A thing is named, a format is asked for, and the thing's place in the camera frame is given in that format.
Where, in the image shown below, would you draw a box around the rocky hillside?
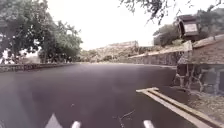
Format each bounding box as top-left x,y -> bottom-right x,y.
79,40 -> 158,63

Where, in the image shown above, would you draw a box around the dark grey asphalt road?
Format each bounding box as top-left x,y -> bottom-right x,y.
0,62 -> 214,128

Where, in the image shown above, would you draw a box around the robot's own part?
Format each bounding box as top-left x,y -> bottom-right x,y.
143,119 -> 155,128
71,120 -> 82,128

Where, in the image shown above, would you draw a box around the overhanging tree branches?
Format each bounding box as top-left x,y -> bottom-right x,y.
119,0 -> 224,25

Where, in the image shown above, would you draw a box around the pale painted road line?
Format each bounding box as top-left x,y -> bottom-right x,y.
135,86 -> 224,128

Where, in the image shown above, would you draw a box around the building on slope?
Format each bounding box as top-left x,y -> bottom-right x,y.
176,14 -> 201,42

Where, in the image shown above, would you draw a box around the large green tree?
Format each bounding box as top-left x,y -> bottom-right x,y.
0,0 -> 84,65

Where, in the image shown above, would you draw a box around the long stone retaining wall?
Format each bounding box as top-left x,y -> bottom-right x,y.
113,46 -> 186,67

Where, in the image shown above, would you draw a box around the low stone kerb wall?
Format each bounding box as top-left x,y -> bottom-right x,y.
0,62 -> 79,74

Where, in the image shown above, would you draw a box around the dark stone wall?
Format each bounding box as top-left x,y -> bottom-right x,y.
172,34 -> 224,97

